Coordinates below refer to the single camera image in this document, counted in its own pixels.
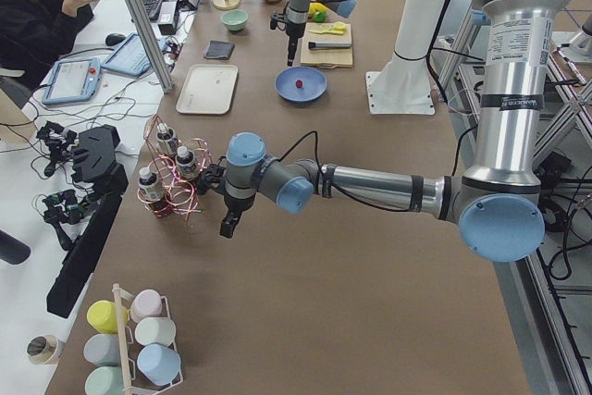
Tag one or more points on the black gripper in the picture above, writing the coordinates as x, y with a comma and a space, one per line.
232, 208
292, 36

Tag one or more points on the blue plate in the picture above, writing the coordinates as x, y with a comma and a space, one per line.
314, 84

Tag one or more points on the steel muddler black cap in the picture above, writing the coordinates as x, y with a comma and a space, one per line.
318, 46

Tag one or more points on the green lime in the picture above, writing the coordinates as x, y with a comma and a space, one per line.
319, 17

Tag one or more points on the yellow plastic knife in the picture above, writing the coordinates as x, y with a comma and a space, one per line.
329, 31

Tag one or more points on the wooden cutting board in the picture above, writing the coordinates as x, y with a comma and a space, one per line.
336, 58

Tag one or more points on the green bowl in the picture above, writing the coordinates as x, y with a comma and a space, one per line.
235, 20

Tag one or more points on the tea bottle middle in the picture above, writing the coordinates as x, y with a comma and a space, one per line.
187, 166

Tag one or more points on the tea bottle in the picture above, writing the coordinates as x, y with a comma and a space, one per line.
187, 166
167, 139
152, 192

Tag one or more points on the grey folded cloth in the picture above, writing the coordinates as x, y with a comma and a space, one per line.
218, 50

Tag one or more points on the tea bottle front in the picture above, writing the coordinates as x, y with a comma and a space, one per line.
152, 192

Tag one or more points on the cream rabbit tray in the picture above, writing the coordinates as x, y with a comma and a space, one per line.
208, 90

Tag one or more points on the tea bottle back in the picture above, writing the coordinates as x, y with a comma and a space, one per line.
167, 139

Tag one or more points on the pink cup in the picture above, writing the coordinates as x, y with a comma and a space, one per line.
147, 303

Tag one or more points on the white cup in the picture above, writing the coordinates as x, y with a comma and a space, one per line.
160, 330

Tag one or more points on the yellow cup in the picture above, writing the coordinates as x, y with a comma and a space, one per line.
102, 316

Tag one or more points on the blue cup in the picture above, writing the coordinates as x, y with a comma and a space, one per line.
159, 363

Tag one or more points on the blue teach pendant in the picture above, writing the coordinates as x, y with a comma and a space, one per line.
129, 58
73, 81

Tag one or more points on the grey cup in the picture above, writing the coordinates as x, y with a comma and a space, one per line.
102, 350

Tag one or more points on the computer mouse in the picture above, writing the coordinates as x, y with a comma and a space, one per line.
113, 39

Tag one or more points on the white cup rack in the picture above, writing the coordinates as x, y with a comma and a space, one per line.
134, 380

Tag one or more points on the green cup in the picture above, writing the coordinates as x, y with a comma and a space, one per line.
104, 380

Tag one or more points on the tape roll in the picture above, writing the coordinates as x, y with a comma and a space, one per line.
45, 349

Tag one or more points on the seated person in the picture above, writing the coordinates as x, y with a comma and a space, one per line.
36, 33

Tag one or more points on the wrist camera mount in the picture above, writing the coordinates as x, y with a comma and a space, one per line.
278, 21
211, 179

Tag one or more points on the copper wire bottle rack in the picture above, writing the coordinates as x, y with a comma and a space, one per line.
181, 196

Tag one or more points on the aluminium frame post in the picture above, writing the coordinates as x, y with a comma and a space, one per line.
150, 44

